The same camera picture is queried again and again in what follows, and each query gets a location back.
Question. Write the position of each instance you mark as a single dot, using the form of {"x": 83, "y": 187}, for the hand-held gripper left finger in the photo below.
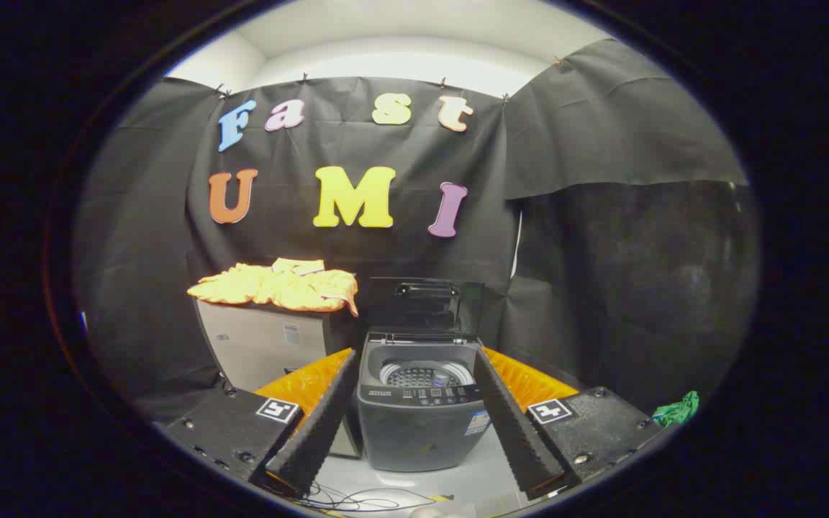
{"x": 324, "y": 424}

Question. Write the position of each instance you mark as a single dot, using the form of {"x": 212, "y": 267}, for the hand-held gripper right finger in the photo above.
{"x": 515, "y": 432}

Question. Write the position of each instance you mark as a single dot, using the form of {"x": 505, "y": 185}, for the grey washing machine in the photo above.
{"x": 414, "y": 432}

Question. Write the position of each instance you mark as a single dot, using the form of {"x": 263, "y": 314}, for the orange polo shirt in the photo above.
{"x": 278, "y": 288}

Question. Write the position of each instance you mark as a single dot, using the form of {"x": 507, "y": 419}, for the yellow black tape piece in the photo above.
{"x": 442, "y": 497}

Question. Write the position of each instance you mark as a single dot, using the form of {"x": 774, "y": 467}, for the grey metal cabinet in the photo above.
{"x": 256, "y": 345}

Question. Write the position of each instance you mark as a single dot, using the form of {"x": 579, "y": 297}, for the green cloth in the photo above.
{"x": 673, "y": 411}

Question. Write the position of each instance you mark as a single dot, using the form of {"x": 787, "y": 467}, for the black backdrop cloth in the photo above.
{"x": 400, "y": 252}

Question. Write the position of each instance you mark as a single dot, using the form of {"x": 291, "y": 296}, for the white blue object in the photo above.
{"x": 85, "y": 324}

